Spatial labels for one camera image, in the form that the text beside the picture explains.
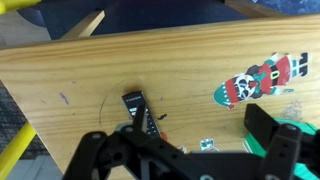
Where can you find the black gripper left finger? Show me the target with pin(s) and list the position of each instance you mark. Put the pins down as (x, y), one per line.
(129, 146)

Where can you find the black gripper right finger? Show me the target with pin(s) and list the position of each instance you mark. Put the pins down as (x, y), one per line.
(285, 145)

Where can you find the black tv remote control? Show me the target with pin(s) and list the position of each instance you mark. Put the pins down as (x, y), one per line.
(138, 109)

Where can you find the green paper sticker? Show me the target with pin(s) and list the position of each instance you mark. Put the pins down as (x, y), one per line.
(253, 147)

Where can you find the santa gnome sticker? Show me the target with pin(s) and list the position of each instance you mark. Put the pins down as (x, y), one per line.
(260, 80)

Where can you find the small white green sticker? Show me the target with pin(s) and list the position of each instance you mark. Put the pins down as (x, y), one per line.
(206, 143)

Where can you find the yellow chair leg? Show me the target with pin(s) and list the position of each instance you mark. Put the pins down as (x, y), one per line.
(14, 150)

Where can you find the wooden table leg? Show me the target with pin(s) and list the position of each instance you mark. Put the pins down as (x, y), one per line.
(86, 26)

